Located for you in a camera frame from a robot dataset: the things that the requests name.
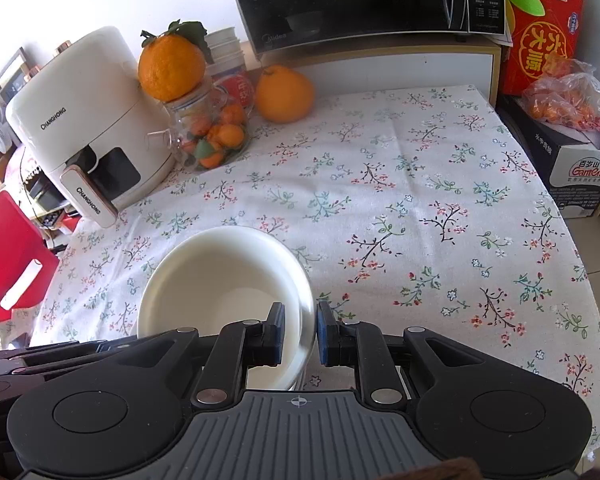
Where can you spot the red plastic chair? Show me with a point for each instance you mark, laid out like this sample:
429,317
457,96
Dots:
10,240

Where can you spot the plastic bag of small oranges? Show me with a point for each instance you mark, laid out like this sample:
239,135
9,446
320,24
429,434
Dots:
570,100

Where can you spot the floral tablecloth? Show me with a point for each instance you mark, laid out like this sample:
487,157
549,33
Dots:
405,210

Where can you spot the stack of white paper cups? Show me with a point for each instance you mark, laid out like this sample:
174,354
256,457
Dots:
225,50

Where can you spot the framed picture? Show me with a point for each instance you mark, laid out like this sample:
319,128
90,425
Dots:
10,71

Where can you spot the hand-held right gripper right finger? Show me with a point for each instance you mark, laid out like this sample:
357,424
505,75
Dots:
323,334

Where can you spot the black device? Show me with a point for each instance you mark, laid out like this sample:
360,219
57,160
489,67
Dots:
45,195

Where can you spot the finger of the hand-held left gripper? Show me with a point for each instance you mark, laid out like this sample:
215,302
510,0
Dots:
70,356

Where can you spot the black and white cardboard box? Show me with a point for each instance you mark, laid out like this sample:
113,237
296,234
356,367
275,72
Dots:
580,170

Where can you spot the glass jar of small oranges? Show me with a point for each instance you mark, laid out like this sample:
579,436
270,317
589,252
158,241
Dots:
210,125

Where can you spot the red gift box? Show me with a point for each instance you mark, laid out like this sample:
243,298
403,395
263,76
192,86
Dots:
545,45

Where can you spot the white air fryer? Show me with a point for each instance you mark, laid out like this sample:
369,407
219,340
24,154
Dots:
90,100

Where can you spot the small white bowl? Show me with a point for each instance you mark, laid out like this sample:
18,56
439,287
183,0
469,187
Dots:
220,280

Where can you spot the large orange with leaves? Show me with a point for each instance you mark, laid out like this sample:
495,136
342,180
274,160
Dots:
170,67

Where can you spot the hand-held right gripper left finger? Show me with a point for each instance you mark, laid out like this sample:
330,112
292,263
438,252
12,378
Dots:
278,332

